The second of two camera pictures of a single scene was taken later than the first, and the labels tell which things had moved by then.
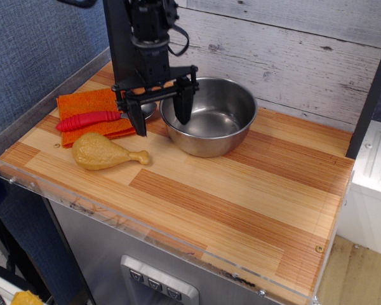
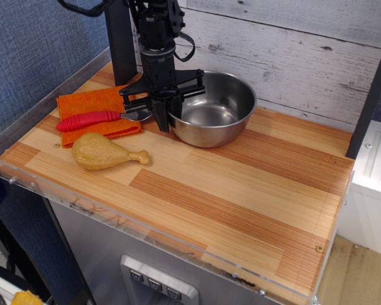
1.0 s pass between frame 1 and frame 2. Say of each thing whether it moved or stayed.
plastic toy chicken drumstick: stayed
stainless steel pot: moved
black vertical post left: stayed
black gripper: moved
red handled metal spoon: stayed
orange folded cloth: stayed
